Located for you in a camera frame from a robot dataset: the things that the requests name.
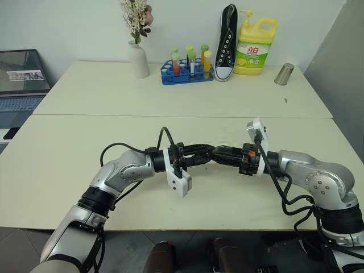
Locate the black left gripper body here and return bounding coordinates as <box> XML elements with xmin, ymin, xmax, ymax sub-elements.
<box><xmin>169</xmin><ymin>142</ymin><xmax>199</xmax><ymax>172</ymax></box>

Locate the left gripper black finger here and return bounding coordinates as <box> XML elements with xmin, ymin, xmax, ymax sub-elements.
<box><xmin>189</xmin><ymin>144</ymin><xmax>216</xmax><ymax>155</ymax></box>
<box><xmin>187</xmin><ymin>153</ymin><xmax>215</xmax><ymax>167</ymax></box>

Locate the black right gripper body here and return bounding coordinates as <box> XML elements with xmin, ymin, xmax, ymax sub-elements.
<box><xmin>239</xmin><ymin>143</ymin><xmax>262</xmax><ymax>177</ymax></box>

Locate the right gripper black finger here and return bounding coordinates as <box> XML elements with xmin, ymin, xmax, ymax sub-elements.
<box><xmin>213</xmin><ymin>154</ymin><xmax>243</xmax><ymax>168</ymax></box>
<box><xmin>216</xmin><ymin>146</ymin><xmax>244</xmax><ymax>157</ymax></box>

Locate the blue test tube rack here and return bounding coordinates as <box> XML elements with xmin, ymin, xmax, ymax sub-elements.
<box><xmin>160</xmin><ymin>58</ymin><xmax>215</xmax><ymax>86</ymax></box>

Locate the yellow-capped orange liquid tube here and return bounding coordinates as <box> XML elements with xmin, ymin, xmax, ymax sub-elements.
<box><xmin>202</xmin><ymin>51</ymin><xmax>214</xmax><ymax>79</ymax></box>

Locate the green-capped labelled test tube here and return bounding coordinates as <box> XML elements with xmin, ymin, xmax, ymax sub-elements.
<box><xmin>188</xmin><ymin>52</ymin><xmax>198</xmax><ymax>81</ymax></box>

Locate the green-capped red liquid tube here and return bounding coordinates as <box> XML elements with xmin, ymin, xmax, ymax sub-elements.
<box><xmin>171</xmin><ymin>53</ymin><xmax>182</xmax><ymax>76</ymax></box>

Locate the silver metal cup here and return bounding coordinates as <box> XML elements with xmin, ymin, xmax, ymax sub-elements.
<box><xmin>274</xmin><ymin>63</ymin><xmax>295</xmax><ymax>86</ymax></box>

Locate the dark grey rounded shape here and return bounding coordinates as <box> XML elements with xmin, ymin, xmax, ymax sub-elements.
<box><xmin>212</xmin><ymin>237</ymin><xmax>249</xmax><ymax>273</ymax></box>

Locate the green-capped orange liquid tube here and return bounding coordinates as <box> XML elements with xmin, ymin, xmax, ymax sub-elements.
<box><xmin>200</xmin><ymin>44</ymin><xmax>210</xmax><ymax>66</ymax></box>

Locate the yellow detergent pump bottle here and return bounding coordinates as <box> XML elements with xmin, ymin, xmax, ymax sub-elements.
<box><xmin>233</xmin><ymin>9</ymin><xmax>278</xmax><ymax>76</ymax></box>

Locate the black canvas sneaker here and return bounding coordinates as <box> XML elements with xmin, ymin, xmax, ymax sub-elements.
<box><xmin>213</xmin><ymin>3</ymin><xmax>240</xmax><ymax>83</ymax></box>

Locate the white ceramic vase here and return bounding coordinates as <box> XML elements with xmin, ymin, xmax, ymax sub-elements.
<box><xmin>127</xmin><ymin>40</ymin><xmax>151</xmax><ymax>79</ymax></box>

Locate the dark reddish rounded shape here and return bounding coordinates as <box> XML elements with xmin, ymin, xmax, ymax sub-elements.
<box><xmin>144</xmin><ymin>240</ymin><xmax>177</xmax><ymax>273</ymax></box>

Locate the dried flower bouquet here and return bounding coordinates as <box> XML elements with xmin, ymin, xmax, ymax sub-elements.
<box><xmin>118</xmin><ymin>0</ymin><xmax>155</xmax><ymax>46</ymax></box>

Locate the black smartphone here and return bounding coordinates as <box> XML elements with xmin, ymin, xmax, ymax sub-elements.
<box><xmin>3</xmin><ymin>127</ymin><xmax>21</xmax><ymax>140</ymax></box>

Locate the grey open laptop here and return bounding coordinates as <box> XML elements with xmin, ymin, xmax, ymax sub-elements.
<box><xmin>0</xmin><ymin>49</ymin><xmax>52</xmax><ymax>130</ymax></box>

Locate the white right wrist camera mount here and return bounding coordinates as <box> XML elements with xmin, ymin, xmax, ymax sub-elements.
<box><xmin>246</xmin><ymin>117</ymin><xmax>270</xmax><ymax>177</ymax></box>

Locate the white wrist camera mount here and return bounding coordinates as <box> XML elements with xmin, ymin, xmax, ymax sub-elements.
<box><xmin>162</xmin><ymin>146</ymin><xmax>193</xmax><ymax>198</ymax></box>
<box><xmin>246</xmin><ymin>117</ymin><xmax>270</xmax><ymax>177</ymax></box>

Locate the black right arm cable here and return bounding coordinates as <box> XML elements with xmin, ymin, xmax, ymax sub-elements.
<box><xmin>254</xmin><ymin>135</ymin><xmax>322</xmax><ymax>237</ymax></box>

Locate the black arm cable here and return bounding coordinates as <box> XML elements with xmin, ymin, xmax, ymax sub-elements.
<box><xmin>99</xmin><ymin>126</ymin><xmax>183</xmax><ymax>211</ymax></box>
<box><xmin>254</xmin><ymin>135</ymin><xmax>322</xmax><ymax>237</ymax></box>

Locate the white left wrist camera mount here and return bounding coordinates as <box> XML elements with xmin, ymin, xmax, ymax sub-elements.
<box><xmin>162</xmin><ymin>146</ymin><xmax>193</xmax><ymax>198</ymax></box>

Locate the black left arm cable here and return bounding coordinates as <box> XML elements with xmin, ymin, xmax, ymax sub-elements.
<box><xmin>99</xmin><ymin>126</ymin><xmax>183</xmax><ymax>211</ymax></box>

